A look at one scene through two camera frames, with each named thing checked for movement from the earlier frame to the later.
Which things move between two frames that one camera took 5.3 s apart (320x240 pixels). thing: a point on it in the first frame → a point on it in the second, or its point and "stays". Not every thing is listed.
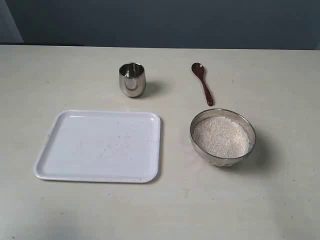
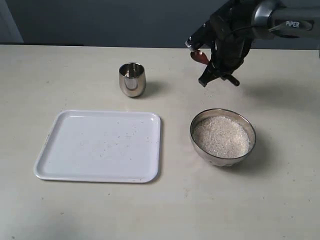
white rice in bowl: x=222 y=136 stays
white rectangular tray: x=102 y=146 stays
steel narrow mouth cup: x=132 y=79 stays
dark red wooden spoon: x=198 y=69 → x=199 y=56
